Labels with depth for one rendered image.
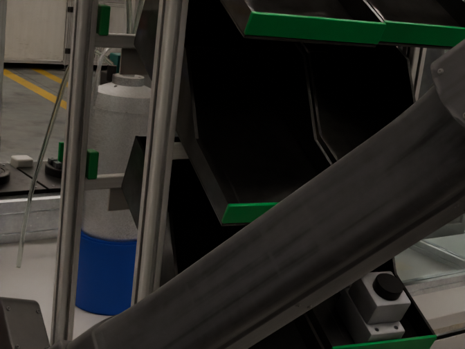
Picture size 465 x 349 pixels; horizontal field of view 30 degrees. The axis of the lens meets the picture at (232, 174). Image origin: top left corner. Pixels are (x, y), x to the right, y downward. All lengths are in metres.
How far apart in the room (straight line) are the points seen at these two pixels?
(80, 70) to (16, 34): 9.04
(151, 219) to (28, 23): 9.21
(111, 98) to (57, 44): 8.55
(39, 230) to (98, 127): 0.53
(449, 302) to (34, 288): 0.92
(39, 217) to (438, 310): 0.94
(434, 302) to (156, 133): 1.32
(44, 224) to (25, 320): 1.44
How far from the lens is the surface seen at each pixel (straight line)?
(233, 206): 0.73
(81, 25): 0.93
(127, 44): 0.97
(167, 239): 0.85
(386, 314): 0.90
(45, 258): 2.00
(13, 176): 2.22
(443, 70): 0.42
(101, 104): 1.63
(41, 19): 10.05
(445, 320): 1.98
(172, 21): 0.78
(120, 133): 1.62
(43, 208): 2.09
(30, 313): 0.67
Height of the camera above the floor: 1.58
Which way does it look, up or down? 14 degrees down
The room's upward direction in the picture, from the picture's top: 7 degrees clockwise
